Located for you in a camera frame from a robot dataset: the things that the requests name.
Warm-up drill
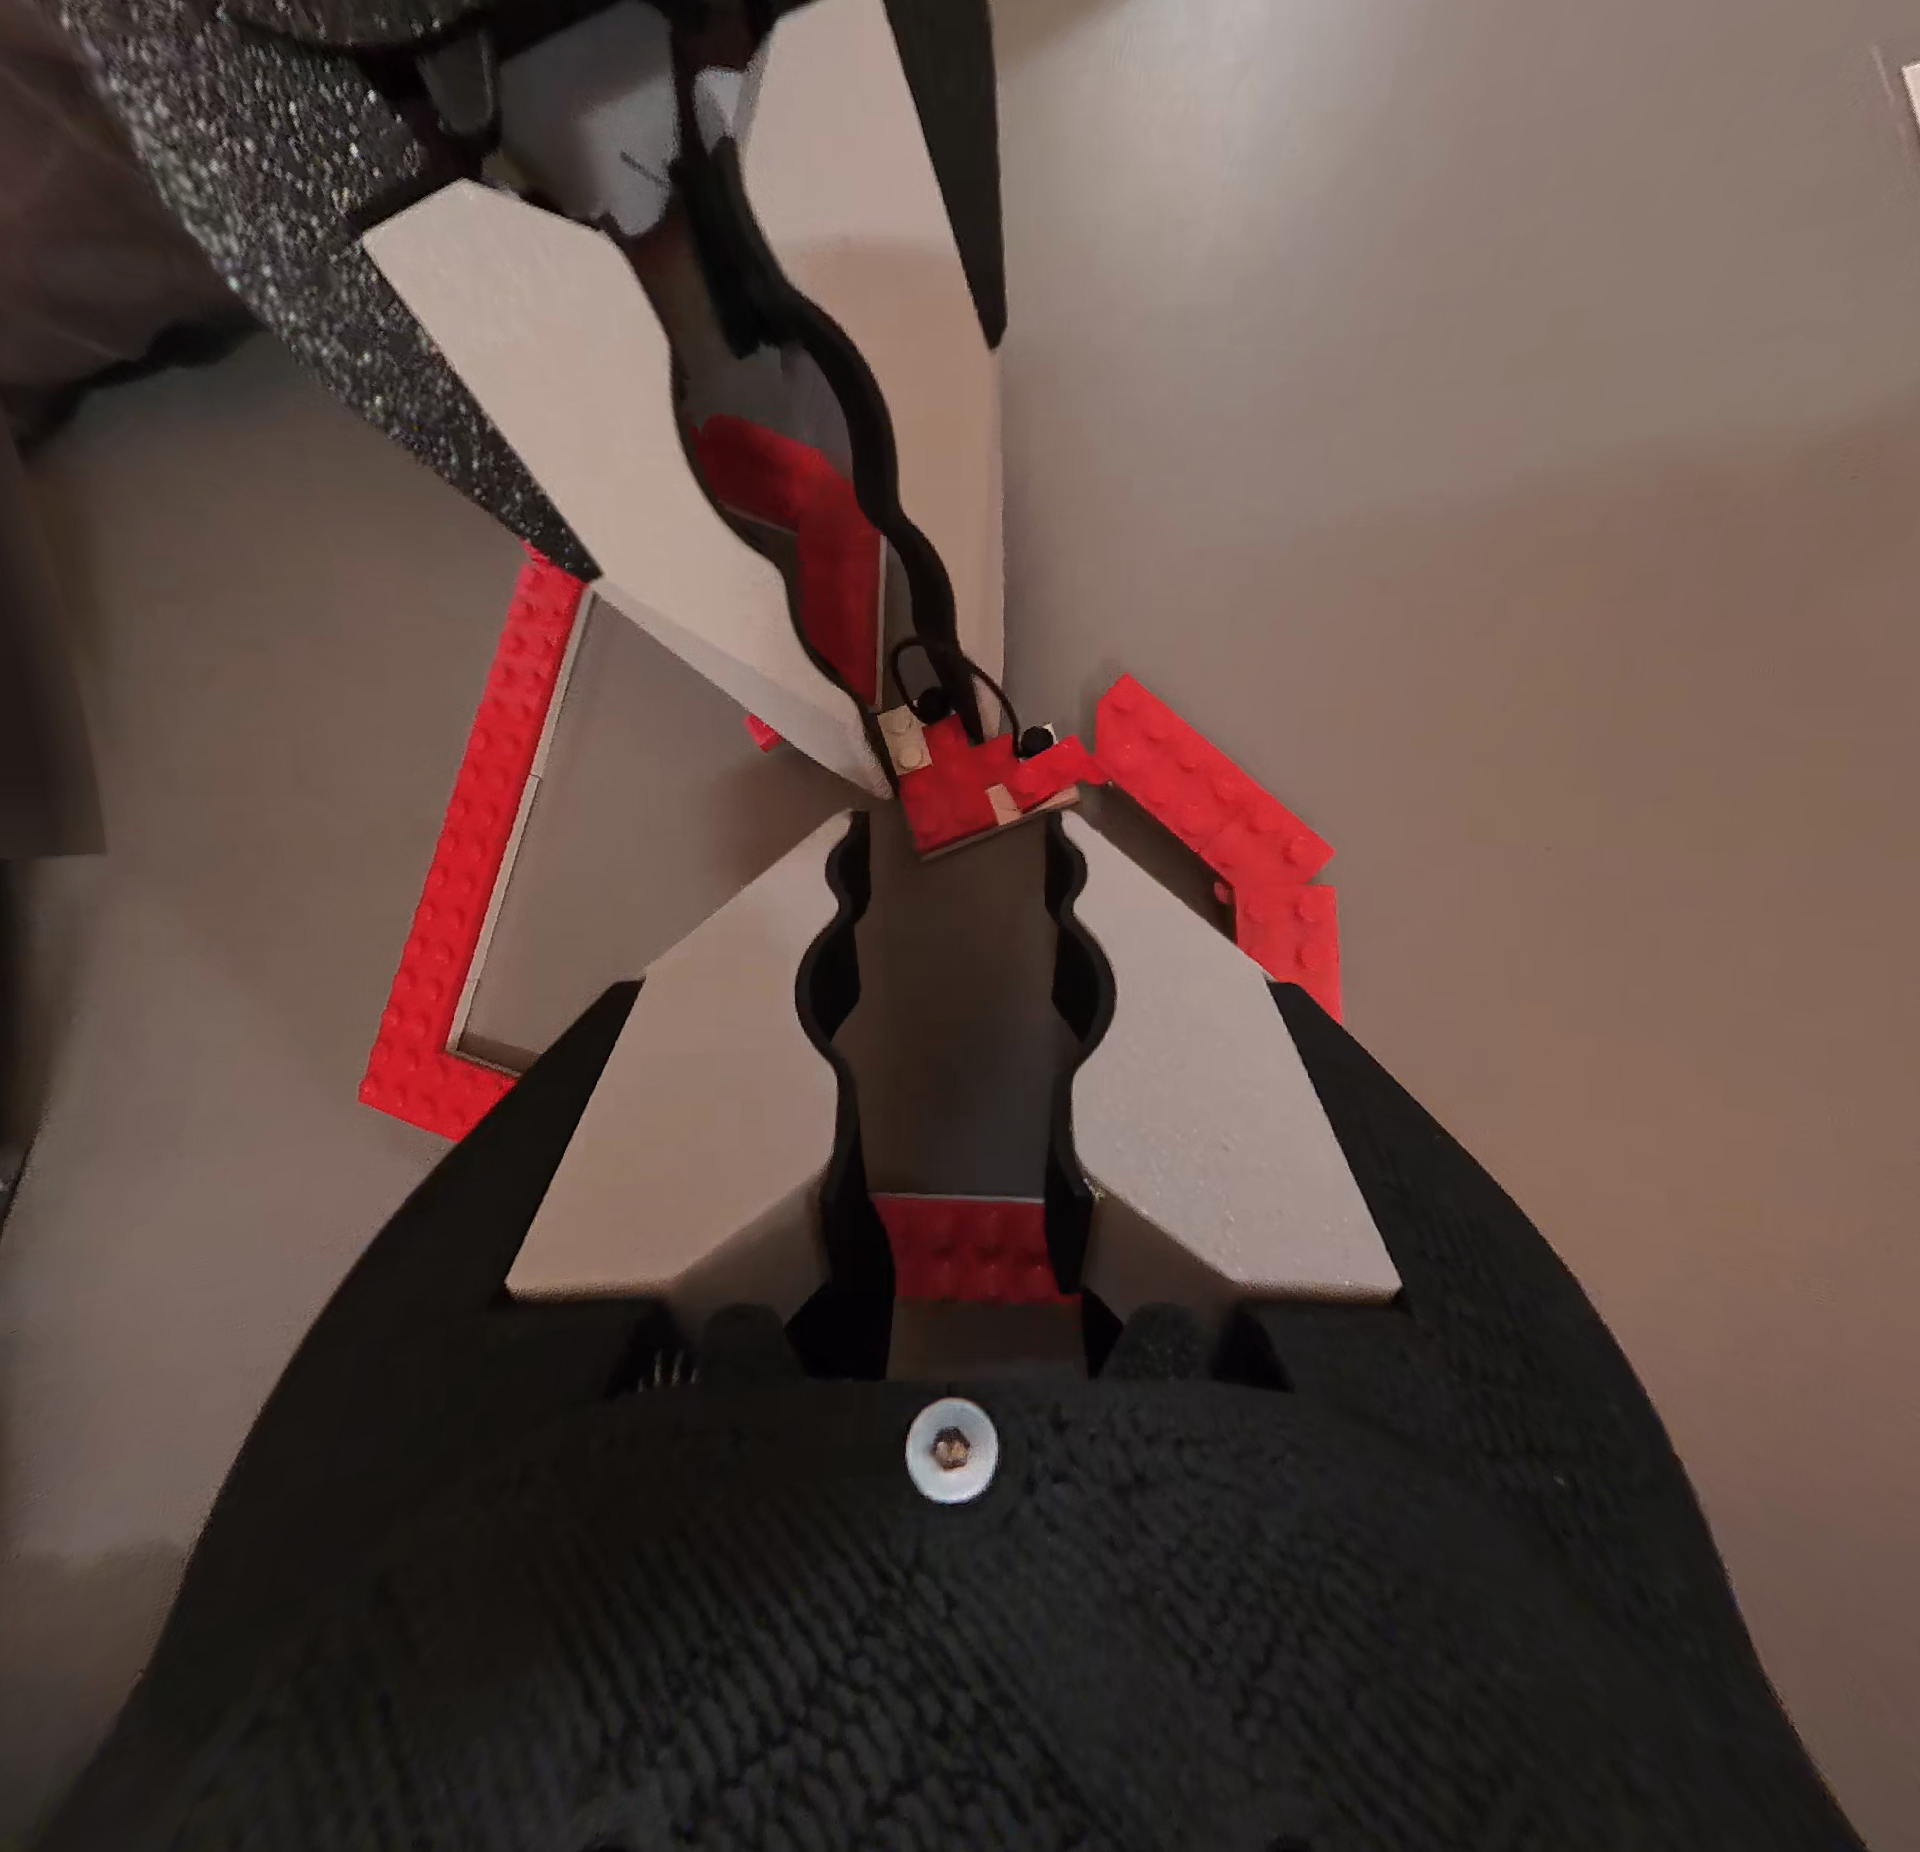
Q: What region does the red angled lego frame piece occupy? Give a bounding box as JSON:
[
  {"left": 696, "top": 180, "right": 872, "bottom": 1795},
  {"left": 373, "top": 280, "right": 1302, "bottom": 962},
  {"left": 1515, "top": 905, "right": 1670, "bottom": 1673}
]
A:
[{"left": 357, "top": 537, "right": 602, "bottom": 1147}]

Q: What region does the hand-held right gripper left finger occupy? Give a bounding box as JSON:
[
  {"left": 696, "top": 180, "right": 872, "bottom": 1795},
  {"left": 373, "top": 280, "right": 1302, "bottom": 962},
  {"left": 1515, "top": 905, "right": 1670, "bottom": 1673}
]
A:
[{"left": 504, "top": 808, "right": 899, "bottom": 1344}]

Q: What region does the small red lego assembly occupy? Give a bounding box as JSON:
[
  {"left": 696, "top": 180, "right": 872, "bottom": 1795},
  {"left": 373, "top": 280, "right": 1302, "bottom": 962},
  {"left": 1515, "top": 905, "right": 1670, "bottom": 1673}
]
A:
[{"left": 872, "top": 638, "right": 1110, "bottom": 863}]

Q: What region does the red lego plate section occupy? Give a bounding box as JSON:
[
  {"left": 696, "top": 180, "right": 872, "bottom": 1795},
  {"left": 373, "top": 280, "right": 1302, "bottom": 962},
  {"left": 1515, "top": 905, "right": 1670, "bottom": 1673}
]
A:
[{"left": 687, "top": 414, "right": 891, "bottom": 752}]

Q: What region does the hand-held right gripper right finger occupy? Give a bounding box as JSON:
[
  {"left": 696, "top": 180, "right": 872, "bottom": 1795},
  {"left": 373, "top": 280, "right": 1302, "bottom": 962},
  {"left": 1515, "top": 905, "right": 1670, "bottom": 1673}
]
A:
[{"left": 1042, "top": 808, "right": 1406, "bottom": 1335}]

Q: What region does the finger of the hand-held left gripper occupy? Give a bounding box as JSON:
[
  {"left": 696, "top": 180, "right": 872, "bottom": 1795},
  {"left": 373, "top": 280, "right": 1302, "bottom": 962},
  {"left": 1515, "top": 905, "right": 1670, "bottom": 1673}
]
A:
[
  {"left": 659, "top": 0, "right": 1010, "bottom": 743},
  {"left": 358, "top": 177, "right": 901, "bottom": 806}
]

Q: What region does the red curved lego plate chain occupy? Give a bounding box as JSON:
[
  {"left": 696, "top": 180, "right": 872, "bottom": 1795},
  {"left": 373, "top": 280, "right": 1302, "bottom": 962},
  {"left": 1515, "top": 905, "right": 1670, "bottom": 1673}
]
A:
[{"left": 872, "top": 675, "right": 1346, "bottom": 1305}]

